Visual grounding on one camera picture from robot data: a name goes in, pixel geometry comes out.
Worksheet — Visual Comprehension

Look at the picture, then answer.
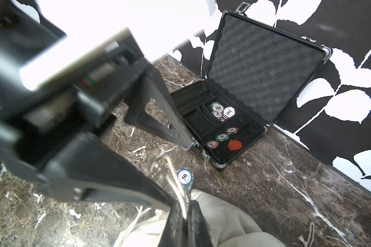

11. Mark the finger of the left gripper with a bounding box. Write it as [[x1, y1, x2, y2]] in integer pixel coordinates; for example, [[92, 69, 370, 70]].
[[124, 64, 193, 148], [40, 133, 175, 211]]

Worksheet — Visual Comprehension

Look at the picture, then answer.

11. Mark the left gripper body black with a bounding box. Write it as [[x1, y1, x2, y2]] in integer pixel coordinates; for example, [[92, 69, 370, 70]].
[[0, 1, 148, 173]]

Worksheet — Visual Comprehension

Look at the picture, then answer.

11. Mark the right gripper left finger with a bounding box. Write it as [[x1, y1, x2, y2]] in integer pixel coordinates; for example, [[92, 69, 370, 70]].
[[158, 202, 189, 247]]

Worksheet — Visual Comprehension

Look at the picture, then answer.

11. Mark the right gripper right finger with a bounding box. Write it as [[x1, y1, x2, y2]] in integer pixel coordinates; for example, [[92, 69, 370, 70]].
[[187, 200, 213, 247]]

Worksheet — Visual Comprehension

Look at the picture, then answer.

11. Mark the cream cloth bag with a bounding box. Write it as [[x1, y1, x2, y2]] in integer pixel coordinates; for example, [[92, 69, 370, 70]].
[[114, 189, 284, 247]]

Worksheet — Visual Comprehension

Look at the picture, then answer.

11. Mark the stack of poker chips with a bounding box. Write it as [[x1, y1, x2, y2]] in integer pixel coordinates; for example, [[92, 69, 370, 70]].
[[176, 167, 195, 194]]

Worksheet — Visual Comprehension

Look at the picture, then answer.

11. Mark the red chip in case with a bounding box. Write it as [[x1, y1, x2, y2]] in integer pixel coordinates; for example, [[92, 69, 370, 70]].
[[228, 140, 243, 151]]

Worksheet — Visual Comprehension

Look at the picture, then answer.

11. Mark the open black poker chip case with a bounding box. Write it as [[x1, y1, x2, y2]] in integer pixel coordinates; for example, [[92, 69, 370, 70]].
[[171, 2, 333, 171]]

